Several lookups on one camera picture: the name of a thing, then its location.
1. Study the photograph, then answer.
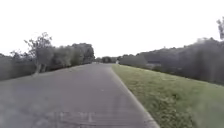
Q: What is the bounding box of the pale path edge strip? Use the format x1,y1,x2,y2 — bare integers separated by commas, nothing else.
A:
109,63,161,128

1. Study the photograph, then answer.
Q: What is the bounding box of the grey asphalt path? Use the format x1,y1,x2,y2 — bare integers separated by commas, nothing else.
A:
0,62,161,128

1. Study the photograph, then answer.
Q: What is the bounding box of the row of trees and bushes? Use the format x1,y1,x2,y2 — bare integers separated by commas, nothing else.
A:
0,32,96,82

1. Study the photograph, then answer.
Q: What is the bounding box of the green grass verge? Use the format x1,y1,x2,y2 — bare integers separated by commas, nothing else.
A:
111,63,224,128

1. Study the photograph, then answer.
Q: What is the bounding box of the long dark hedge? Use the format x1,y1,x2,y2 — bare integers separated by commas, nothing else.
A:
94,17,224,86

